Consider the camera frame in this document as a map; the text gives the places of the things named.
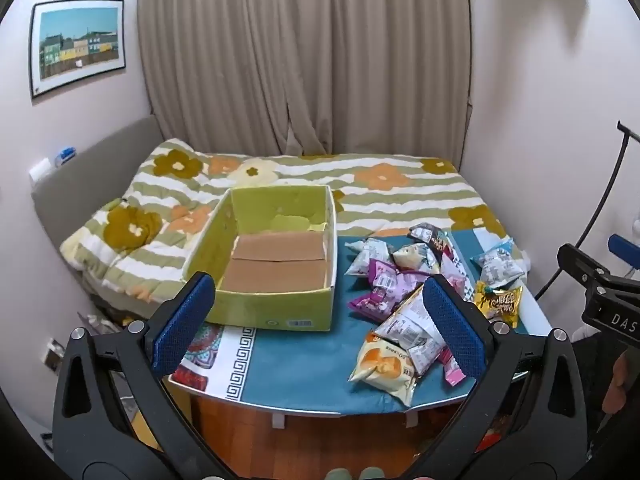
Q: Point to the pink striped snack packet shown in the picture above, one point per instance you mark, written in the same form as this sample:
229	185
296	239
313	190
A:
452	374

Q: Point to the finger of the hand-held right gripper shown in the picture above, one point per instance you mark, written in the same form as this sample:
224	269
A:
622	249
577	260

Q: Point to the yellow snack packet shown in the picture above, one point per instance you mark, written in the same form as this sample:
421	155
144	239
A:
497	305

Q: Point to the person's right hand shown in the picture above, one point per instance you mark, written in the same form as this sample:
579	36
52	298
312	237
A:
622	375

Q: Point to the beige curtain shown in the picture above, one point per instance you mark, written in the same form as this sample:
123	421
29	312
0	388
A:
305	55

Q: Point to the green cardboard box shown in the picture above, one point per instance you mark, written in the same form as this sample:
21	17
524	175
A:
275	275

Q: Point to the beige snack packet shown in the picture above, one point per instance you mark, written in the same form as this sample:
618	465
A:
415	256

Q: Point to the white printed snack packet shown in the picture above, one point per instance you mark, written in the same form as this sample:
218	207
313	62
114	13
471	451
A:
407	327

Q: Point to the purple snack packet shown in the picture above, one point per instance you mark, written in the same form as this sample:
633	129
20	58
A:
372	302

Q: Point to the orange white chip packet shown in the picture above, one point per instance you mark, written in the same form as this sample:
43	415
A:
382	365

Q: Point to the blue white small device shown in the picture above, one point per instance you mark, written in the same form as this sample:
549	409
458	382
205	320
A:
65	155

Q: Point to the flowered striped blanket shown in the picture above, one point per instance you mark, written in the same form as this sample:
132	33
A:
165	200

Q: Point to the light blue snack packet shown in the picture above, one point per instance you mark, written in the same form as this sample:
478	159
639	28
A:
497	262

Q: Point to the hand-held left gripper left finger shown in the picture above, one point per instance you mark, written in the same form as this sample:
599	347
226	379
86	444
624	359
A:
182	325

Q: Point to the pink white snack packet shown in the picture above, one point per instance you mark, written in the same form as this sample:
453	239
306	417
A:
385	272

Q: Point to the pale green slipper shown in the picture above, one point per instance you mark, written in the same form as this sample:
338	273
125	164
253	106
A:
372	473
340	474

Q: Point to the blue patterned tablecloth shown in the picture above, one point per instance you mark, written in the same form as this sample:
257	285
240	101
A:
300	365

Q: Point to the white blue snack packet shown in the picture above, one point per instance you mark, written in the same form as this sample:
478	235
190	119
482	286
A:
367	255

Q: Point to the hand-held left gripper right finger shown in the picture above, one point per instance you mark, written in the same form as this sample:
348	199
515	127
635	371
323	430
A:
452	330

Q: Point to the dark snack packet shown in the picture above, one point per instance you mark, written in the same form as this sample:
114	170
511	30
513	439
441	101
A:
432	237

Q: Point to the grey bed headboard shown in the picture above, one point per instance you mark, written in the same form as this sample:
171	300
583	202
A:
100	170

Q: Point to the low wall socket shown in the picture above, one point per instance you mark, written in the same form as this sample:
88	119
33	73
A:
51	355

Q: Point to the framed wall poster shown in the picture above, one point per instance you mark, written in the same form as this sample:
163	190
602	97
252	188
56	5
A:
77	45

